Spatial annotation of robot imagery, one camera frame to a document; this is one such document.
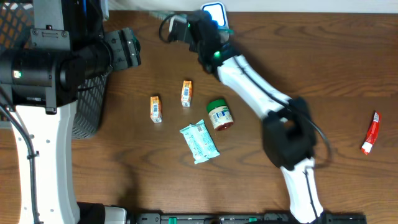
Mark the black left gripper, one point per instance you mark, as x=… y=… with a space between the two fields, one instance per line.
x=123 y=50

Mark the green 3M glove package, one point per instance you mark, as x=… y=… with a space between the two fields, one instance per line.
x=164 y=15

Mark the orange small carton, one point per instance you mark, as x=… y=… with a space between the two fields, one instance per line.
x=186 y=95
x=155 y=109

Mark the green lid spice jar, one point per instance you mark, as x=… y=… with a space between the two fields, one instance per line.
x=219 y=115

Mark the mint green wipes pack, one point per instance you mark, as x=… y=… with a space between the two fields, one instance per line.
x=200 y=142

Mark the red snack stick packet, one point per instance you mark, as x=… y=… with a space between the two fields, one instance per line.
x=372 y=134

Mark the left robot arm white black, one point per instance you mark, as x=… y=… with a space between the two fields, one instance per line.
x=44 y=147

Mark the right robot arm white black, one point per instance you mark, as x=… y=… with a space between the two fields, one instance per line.
x=288 y=131

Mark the white barcode scanner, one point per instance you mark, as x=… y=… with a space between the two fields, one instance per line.
x=217 y=11

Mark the grey plastic mesh basket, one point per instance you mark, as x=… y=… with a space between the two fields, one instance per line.
x=54 y=53

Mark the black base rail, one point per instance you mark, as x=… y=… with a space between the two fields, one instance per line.
x=260 y=218

